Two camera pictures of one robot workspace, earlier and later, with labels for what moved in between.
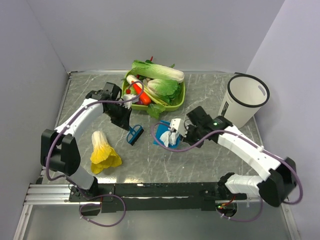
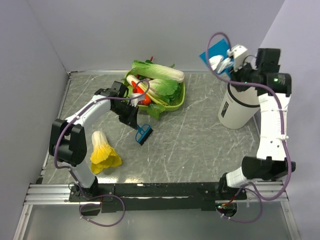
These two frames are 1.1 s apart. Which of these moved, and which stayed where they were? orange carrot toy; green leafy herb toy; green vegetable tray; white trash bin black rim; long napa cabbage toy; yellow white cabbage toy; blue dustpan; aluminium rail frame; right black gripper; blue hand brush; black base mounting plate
Moved: blue hand brush; blue dustpan; right black gripper
Stayed: long napa cabbage toy; orange carrot toy; black base mounting plate; green vegetable tray; green leafy herb toy; white trash bin black rim; aluminium rail frame; yellow white cabbage toy
